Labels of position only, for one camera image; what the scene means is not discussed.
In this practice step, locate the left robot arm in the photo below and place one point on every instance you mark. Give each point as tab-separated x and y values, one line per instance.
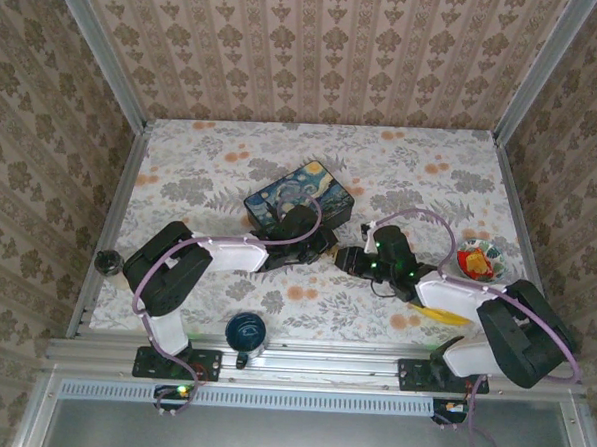
171	272

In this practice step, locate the starry night tin box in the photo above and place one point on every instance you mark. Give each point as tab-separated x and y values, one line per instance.
300	188

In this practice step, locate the red snack packet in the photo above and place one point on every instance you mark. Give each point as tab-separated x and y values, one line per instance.
474	263

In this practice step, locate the yellow banana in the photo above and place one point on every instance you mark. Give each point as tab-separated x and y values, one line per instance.
448	319

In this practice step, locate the dark blue mug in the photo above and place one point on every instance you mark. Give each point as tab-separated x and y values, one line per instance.
245	333

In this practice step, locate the floral patterned bowl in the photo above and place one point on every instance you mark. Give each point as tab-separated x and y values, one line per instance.
497	259

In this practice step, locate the small controller board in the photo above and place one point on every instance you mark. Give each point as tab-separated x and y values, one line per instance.
174	394
451	411

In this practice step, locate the grey metal panel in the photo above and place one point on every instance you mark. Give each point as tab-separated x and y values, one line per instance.
292	438

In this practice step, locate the small black knob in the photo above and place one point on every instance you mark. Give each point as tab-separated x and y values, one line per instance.
109	263

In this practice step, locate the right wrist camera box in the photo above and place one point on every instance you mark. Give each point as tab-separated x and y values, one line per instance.
369	228

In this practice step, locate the long aluminium base rail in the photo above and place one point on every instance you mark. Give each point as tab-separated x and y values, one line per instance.
321	367

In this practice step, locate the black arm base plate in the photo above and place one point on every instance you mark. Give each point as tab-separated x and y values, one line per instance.
211	366
413	377

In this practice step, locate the aluminium side rail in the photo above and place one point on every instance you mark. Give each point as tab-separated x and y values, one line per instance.
110	223
521	220

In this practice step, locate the aluminium frame post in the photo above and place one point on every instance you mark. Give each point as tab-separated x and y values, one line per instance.
102	53
542	71

